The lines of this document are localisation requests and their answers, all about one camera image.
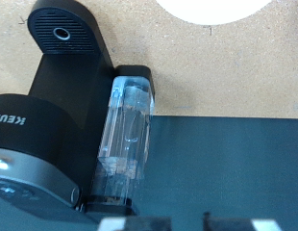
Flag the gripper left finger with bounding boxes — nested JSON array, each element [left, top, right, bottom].
[[97, 216, 173, 231]]

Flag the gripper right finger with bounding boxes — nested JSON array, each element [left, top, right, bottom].
[[202, 212, 284, 231]]

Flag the black Keurig coffee machine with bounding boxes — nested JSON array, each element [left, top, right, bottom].
[[0, 0, 157, 231]]

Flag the dark grey backdrop panel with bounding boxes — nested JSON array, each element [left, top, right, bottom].
[[133, 115, 298, 231]]

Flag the clear water reservoir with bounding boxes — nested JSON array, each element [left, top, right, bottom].
[[90, 75, 156, 206]]

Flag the white two-tier turntable rack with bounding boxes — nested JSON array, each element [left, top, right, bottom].
[[155, 0, 274, 26]]

